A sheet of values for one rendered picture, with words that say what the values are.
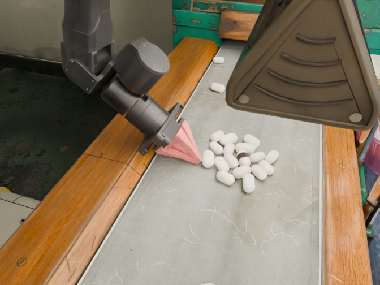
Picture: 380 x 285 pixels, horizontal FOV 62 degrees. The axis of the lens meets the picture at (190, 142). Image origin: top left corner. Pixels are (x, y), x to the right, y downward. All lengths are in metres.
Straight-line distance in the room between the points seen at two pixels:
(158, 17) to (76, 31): 1.51
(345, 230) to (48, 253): 0.41
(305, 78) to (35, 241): 0.42
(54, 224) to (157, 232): 0.15
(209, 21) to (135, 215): 0.67
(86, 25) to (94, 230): 0.29
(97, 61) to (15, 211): 0.81
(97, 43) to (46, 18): 1.95
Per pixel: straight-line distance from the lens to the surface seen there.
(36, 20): 2.52
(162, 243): 0.48
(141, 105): 0.52
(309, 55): 0.17
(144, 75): 0.48
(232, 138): 0.62
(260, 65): 0.17
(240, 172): 0.55
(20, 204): 1.26
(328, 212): 0.52
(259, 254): 0.48
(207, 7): 1.01
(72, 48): 0.53
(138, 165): 0.57
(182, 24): 1.05
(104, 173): 0.55
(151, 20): 2.03
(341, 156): 0.62
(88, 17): 0.50
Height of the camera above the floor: 1.14
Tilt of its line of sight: 40 degrees down
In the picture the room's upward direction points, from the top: straight up
